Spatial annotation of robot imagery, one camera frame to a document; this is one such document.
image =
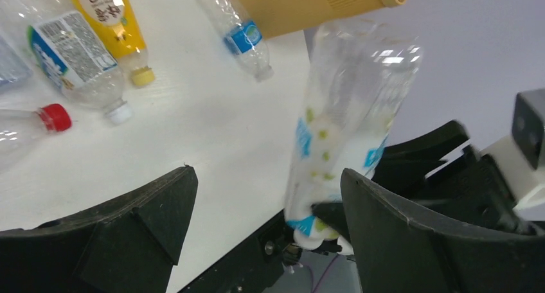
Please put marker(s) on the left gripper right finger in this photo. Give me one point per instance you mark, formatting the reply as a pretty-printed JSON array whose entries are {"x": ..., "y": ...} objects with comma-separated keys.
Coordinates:
[{"x": 401, "y": 246}]

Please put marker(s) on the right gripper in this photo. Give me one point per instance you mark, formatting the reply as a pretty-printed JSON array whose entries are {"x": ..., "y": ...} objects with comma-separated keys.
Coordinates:
[{"x": 412, "y": 189}]

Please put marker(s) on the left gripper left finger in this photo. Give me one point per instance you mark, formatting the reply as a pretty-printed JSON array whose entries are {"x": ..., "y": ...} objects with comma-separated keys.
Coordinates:
[{"x": 127, "y": 244}]

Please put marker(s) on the floral white blue label bottle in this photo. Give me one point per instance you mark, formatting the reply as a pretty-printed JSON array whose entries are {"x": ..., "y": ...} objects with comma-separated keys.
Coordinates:
[{"x": 360, "y": 73}]

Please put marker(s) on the yellow plastic waste bin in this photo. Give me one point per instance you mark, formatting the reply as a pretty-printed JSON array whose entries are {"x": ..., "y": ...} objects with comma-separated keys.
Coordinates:
[{"x": 280, "y": 17}]

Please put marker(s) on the red label bottle lying sideways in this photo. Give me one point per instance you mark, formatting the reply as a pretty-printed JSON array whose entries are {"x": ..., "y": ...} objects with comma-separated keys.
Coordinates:
[{"x": 22, "y": 130}]

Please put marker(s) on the white cap blue label bottle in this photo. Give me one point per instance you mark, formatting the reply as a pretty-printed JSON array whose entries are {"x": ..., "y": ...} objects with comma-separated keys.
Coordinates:
[{"x": 55, "y": 36}]

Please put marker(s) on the clear blue pink label bottle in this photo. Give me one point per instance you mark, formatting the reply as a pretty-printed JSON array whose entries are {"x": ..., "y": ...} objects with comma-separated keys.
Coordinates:
[{"x": 14, "y": 71}]

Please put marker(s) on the yellow juice bottle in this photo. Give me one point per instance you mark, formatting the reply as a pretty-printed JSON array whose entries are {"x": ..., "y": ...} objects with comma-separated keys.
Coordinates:
[{"x": 116, "y": 25}]

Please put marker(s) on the small blue label bottle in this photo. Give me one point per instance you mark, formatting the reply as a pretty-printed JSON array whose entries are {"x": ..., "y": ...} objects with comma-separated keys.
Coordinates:
[{"x": 240, "y": 35}]

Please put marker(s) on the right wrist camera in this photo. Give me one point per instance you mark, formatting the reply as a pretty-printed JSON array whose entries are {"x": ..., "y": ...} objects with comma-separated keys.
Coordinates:
[{"x": 520, "y": 155}]

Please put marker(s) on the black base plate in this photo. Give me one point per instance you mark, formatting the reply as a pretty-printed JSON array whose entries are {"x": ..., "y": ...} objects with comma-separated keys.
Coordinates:
[{"x": 255, "y": 264}]

